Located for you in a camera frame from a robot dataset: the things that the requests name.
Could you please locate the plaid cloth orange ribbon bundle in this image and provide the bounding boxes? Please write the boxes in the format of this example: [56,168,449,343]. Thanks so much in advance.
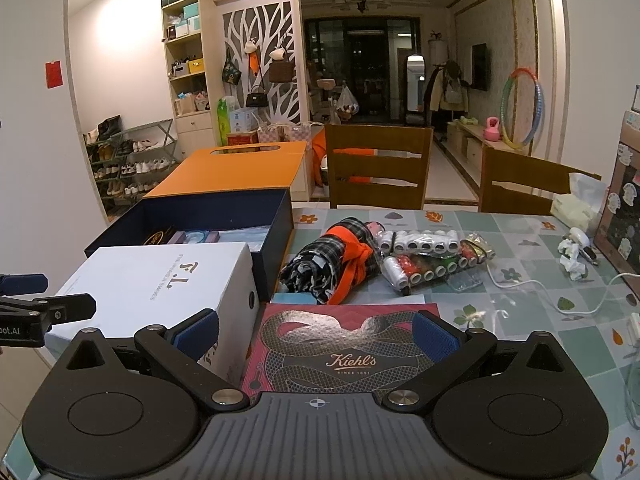
[278,216,387,306]

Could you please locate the dark blue box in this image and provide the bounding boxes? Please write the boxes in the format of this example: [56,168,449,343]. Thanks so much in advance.
[84,186,295,297]

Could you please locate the hanging plastic bag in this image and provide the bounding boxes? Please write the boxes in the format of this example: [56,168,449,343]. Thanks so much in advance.
[334,84,359,122]

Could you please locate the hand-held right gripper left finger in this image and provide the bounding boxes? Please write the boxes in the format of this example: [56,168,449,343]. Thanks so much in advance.
[62,310,251,413]

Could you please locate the colourful hula hoop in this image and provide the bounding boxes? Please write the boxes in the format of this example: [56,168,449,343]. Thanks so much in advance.
[500,66,544,150]

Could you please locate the pack of thread spools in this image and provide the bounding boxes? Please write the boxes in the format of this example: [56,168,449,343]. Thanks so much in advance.
[375,229,497,296]

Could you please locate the dark board with stickers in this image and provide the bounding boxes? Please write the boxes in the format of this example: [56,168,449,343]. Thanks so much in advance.
[592,110,640,281]

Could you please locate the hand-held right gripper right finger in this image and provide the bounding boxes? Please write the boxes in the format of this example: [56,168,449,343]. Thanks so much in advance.
[382,310,576,413]

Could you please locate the red snake print box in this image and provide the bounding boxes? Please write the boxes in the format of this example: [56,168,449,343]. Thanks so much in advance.
[240,302,442,397]

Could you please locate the white tree pattern partition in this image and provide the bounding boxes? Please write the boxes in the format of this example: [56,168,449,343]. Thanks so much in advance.
[214,0,306,132]

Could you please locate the white cable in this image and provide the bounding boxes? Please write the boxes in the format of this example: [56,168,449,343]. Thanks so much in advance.
[487,260,640,319]

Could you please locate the green packet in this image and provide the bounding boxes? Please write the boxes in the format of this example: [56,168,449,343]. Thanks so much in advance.
[217,96,241,147]

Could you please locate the wall television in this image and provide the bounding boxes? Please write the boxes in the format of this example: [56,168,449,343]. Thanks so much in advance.
[471,43,489,92]

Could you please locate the crumpled white tissue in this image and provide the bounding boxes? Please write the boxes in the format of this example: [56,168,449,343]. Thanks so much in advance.
[558,239,589,281]

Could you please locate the green patterned bag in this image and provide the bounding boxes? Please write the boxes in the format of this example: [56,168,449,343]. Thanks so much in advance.
[222,50,244,85]

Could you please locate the white charger plug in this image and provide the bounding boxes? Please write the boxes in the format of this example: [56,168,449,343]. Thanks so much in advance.
[570,227,600,265]

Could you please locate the coat rack with clothes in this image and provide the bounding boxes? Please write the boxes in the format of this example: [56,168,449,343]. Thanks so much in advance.
[424,59,471,114]

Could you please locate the wooden chair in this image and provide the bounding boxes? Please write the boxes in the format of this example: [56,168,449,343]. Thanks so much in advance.
[479,146,602,216]
[324,124,435,210]

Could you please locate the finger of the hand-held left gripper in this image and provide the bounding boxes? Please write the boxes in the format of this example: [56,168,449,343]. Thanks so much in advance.
[0,273,49,296]
[0,293,97,333]

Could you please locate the orange paper bag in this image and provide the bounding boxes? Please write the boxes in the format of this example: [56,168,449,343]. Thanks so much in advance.
[142,141,308,201]

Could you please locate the light blue paper sheet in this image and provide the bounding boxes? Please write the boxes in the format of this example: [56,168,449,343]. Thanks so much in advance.
[270,292,427,307]

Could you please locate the white tissue pack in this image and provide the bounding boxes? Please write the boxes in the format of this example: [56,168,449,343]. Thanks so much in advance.
[550,172,609,234]

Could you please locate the white and blue box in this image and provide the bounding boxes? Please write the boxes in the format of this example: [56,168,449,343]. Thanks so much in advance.
[232,108,259,134]

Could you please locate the white shoe box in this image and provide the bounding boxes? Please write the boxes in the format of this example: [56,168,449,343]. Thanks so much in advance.
[52,241,262,376]

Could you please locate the green shoe rack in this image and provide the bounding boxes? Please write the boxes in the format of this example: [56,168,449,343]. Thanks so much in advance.
[82,116,177,212]

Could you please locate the standing mirror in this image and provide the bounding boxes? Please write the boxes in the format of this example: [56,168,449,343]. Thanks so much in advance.
[406,54,427,113]

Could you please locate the cream shelf unit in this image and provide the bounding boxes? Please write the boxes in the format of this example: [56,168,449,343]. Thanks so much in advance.
[160,0,222,162]

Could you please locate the low television cabinet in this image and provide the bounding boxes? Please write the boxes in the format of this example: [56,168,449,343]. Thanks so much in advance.
[445,120,507,164]

